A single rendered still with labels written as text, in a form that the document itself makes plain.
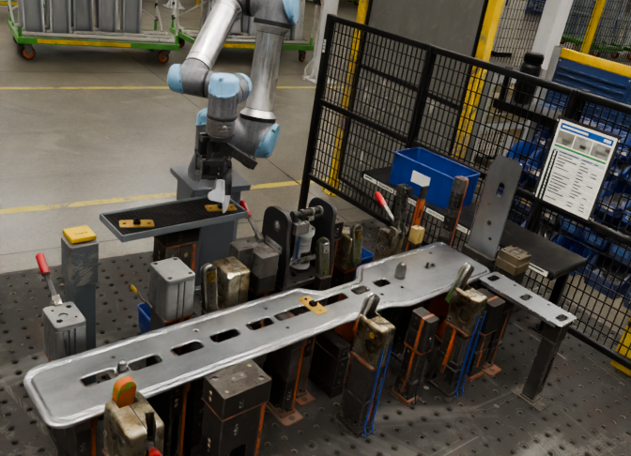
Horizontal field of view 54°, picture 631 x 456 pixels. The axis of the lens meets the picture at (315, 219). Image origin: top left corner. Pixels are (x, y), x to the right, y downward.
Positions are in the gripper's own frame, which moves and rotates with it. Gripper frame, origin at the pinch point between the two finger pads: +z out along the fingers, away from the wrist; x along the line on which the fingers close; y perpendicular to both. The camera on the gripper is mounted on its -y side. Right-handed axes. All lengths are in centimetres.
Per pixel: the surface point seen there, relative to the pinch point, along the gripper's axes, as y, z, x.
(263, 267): -8.5, 13.1, 15.1
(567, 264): -111, 15, 28
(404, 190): -58, -3, 2
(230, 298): 2.8, 17.0, 22.4
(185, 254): 10.6, 12.7, 5.3
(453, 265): -73, 18, 17
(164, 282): 20.8, 7.9, 25.8
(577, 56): -230, -30, -102
